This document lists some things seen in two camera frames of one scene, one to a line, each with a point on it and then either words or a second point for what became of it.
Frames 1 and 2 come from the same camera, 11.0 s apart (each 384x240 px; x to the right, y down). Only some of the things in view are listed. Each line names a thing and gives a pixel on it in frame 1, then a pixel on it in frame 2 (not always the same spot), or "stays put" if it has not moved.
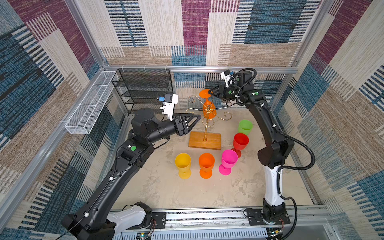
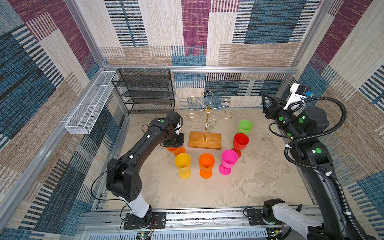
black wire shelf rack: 143,88 stays put
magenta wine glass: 229,158 stays put
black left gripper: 179,124 → 180,142
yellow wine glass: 183,161 stays put
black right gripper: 220,88 → 277,107
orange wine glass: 206,162 stays put
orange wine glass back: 209,109 → 176,151
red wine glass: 240,141 stays put
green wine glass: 245,127 stays put
